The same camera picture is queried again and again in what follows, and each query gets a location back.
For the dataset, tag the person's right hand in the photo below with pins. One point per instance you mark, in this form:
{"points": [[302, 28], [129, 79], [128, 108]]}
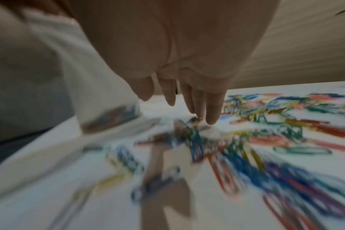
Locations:
{"points": [[189, 40]]}

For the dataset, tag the clear plastic container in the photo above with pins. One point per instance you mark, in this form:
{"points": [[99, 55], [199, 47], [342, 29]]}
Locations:
{"points": [[84, 78]]}

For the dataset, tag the pile of coloured paper clips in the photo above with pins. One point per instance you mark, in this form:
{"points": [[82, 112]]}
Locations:
{"points": [[260, 170]]}

